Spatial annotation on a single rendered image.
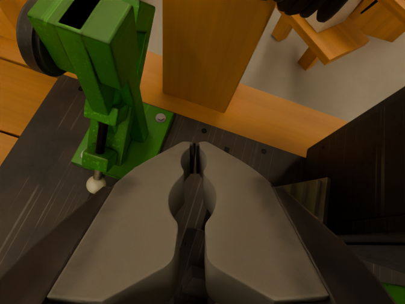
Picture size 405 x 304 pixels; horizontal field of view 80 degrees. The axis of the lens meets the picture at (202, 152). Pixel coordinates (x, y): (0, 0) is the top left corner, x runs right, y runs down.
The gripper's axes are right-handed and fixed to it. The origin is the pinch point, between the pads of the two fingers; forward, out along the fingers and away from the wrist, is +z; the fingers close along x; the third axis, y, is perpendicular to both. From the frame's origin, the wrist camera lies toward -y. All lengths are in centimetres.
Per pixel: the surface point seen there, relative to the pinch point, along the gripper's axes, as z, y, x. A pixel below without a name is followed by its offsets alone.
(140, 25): 18.4, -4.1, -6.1
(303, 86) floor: 160, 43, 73
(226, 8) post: 24.6, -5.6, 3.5
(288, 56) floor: 179, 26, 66
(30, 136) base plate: 27.4, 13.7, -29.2
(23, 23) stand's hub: 12.8, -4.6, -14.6
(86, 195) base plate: 20.5, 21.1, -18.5
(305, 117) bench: 40.4, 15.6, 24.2
